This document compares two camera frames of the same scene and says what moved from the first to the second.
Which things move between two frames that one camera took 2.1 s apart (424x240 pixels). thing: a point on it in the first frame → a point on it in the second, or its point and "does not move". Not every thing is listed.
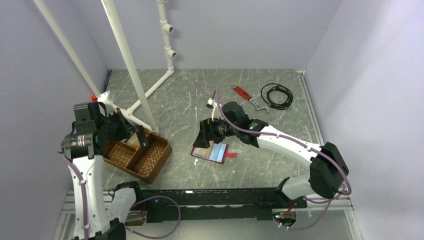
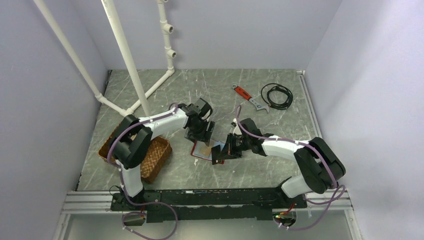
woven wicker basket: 144,164 does not move
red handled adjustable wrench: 248,97 does not move
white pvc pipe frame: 166,28 does not move
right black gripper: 207,132 → 229,150
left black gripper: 126,128 → 205,136
